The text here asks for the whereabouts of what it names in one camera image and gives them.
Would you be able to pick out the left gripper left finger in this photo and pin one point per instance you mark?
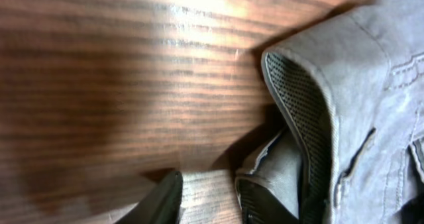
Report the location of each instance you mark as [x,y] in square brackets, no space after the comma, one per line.
[161,206]

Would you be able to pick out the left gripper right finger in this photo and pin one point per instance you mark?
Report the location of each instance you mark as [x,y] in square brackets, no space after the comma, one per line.
[259,206]

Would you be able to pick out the grey shorts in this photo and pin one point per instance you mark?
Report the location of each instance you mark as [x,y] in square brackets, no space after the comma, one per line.
[350,90]

